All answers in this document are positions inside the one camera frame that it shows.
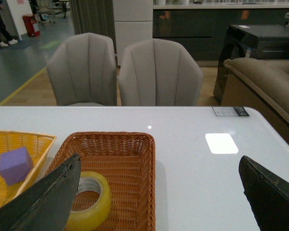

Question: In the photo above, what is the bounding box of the grey chair left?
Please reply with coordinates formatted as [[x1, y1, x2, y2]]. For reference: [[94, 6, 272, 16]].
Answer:
[[46, 33, 117, 106]]

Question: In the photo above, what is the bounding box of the beige sofa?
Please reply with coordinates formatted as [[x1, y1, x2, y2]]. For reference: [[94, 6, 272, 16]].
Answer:
[[221, 58, 289, 145]]

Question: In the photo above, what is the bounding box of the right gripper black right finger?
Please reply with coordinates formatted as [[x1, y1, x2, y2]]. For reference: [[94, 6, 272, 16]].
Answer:
[[239, 155, 289, 231]]

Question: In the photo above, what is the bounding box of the yellowish clear tape roll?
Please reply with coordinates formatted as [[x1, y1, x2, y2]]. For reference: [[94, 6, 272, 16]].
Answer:
[[65, 171, 112, 231]]

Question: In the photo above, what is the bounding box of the label sticker on table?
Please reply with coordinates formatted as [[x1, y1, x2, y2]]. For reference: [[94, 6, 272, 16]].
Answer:
[[212, 106, 250, 117]]

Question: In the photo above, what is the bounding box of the grey chair right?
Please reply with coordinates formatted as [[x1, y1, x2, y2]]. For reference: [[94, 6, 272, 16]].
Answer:
[[118, 38, 203, 106]]

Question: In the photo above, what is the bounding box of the purple foam cube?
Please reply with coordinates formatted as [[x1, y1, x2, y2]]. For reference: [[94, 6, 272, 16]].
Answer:
[[0, 147, 33, 186]]

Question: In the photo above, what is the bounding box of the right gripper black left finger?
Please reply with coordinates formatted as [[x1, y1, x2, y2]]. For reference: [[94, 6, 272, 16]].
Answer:
[[0, 154, 81, 231]]

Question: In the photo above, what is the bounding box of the yellow woven basket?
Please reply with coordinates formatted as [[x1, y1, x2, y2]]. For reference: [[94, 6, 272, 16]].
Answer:
[[0, 130, 56, 207]]

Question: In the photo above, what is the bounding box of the grey chair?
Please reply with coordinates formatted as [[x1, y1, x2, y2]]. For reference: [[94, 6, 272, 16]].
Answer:
[[46, 33, 117, 106], [118, 38, 203, 106]]

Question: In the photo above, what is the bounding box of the brown wicker basket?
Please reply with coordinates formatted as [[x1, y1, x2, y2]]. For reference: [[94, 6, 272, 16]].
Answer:
[[46, 131, 156, 231]]

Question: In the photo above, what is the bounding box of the red bin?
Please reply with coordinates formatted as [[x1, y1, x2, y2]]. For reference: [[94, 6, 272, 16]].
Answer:
[[22, 14, 40, 37]]

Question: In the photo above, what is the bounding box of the black appliance box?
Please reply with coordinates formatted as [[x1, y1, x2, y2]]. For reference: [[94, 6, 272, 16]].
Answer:
[[213, 25, 289, 103]]

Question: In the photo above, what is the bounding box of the white pillar cabinet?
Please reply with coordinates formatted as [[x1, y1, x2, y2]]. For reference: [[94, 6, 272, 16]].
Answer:
[[113, 0, 153, 66]]

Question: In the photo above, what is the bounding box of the dark grey counter cabinet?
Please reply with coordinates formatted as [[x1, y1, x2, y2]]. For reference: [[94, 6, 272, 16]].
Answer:
[[152, 3, 289, 62]]

